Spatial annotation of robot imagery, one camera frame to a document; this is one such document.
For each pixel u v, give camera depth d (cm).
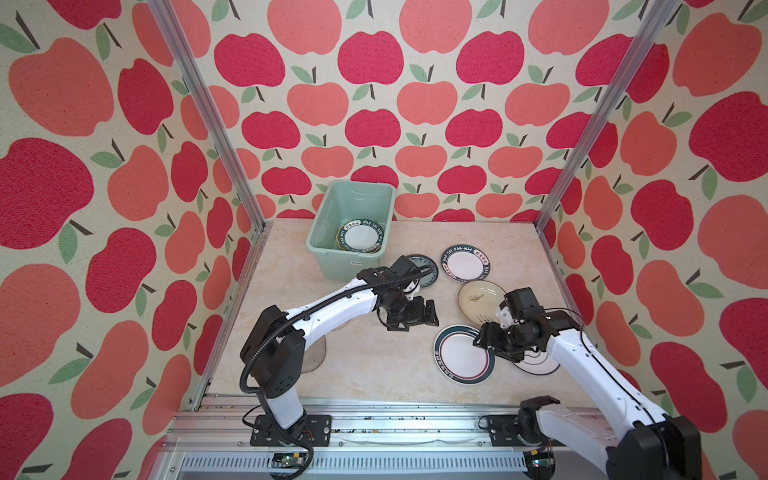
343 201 115
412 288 70
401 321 73
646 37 73
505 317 74
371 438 74
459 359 86
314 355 87
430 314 73
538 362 82
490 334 72
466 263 108
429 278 105
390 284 60
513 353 68
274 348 45
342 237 114
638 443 38
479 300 99
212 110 88
